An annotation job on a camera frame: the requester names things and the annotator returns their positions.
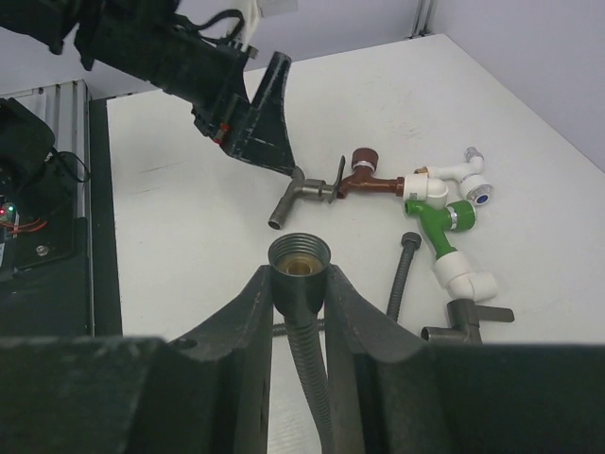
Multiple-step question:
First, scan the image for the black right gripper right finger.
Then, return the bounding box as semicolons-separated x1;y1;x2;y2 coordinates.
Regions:
324;266;604;453

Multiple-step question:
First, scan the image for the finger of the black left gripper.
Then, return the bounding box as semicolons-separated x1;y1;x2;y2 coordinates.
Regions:
221;52;296;177

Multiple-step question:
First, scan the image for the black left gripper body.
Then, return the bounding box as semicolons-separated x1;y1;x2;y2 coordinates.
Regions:
75;1;249;142

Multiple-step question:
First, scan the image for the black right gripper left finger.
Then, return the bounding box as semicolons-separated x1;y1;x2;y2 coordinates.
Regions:
1;267;273;453

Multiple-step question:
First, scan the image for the grey metal faucet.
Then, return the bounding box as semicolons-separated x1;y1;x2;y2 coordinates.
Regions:
268;156;346;230

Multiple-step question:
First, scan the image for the grey flexible metal hose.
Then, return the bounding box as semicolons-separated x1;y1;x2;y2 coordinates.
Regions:
267;231;423;454

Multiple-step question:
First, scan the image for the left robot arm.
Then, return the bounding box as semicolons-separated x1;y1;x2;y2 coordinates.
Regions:
1;0;298;177

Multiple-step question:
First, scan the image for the grey angle valve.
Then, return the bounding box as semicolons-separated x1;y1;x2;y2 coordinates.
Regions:
421;299;515;344

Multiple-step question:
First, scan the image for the brown plastic faucet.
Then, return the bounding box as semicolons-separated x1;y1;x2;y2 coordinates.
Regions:
337;148;405;199

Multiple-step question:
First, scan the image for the green plastic faucet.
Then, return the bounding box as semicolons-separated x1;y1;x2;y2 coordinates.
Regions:
403;174;498;303

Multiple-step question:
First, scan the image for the white plastic faucet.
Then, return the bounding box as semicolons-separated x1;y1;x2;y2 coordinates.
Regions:
414;147;493;206

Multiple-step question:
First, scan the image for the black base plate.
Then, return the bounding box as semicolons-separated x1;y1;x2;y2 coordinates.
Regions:
1;80;123;337

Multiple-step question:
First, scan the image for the aluminium frame post right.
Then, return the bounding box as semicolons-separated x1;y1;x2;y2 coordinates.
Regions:
406;0;445;40

